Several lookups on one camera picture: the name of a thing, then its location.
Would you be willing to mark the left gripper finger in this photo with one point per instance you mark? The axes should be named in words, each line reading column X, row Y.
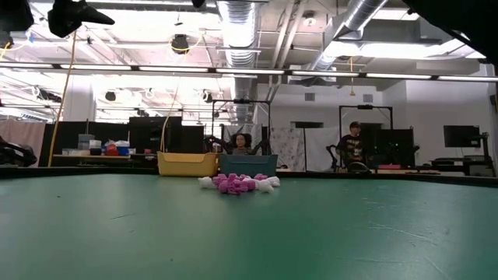
column 72, row 17

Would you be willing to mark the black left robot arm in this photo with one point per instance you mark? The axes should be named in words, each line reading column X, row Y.
column 13, row 13

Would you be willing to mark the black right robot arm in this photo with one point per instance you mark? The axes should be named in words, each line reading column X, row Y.
column 467, row 23

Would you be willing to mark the long ceiling light strip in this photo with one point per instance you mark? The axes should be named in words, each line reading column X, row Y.
column 101, row 67

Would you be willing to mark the small dark round fixture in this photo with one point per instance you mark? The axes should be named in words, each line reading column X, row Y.
column 207, row 96
column 110, row 96

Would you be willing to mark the black round ceiling fixture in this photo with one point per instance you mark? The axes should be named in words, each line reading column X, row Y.
column 180, row 44

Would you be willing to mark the black partition panel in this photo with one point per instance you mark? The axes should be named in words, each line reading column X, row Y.
column 66, row 136
column 148, row 132

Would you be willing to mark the pink curtain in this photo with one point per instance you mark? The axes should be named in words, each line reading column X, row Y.
column 23, row 130

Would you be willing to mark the clear plastic container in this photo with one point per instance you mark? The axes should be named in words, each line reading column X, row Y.
column 85, row 142

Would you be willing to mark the red plastic container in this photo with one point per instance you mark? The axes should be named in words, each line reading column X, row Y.
column 111, row 150

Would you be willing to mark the wooden side table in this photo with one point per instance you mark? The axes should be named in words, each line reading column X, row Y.
column 78, row 157

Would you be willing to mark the blue plastic box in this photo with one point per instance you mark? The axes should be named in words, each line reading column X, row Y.
column 123, row 151

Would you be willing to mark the yellow plastic bin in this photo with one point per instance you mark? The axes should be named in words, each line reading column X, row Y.
column 186, row 165

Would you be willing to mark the person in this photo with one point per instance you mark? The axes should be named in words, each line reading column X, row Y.
column 241, row 142
column 350, row 148

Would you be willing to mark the white plastic ghost toy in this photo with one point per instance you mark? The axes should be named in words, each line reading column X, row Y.
column 206, row 183
column 266, row 186
column 274, row 181

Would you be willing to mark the blue-grey plastic bin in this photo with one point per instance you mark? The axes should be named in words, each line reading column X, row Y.
column 245, row 165

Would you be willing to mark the patterned white cloth sheet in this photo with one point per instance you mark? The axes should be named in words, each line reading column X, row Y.
column 288, row 144

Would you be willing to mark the plain white cloth sheet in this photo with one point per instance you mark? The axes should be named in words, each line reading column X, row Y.
column 319, row 148

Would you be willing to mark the black rounded chair back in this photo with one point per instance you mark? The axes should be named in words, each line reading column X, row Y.
column 358, row 168

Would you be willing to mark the red flat object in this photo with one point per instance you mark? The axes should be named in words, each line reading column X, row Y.
column 390, row 166

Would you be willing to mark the wooden workbench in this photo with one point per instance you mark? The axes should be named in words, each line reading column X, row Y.
column 412, row 171

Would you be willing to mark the black computer monitor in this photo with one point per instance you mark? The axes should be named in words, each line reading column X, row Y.
column 461, row 136

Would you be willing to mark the black office desk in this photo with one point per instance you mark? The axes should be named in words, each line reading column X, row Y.
column 476, row 167

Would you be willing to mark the black monitor stand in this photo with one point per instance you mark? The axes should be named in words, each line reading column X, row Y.
column 485, row 155

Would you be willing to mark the black curved frame bracket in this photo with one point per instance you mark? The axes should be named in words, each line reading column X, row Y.
column 5, row 155

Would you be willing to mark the silver ceiling air duct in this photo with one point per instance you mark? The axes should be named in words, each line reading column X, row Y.
column 239, row 35
column 362, row 11

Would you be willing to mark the black metal frame stand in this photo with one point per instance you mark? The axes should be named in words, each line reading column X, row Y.
column 242, row 101
column 365, row 106

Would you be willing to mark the grey wall air vent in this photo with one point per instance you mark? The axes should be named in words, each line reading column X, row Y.
column 367, row 98
column 309, row 97

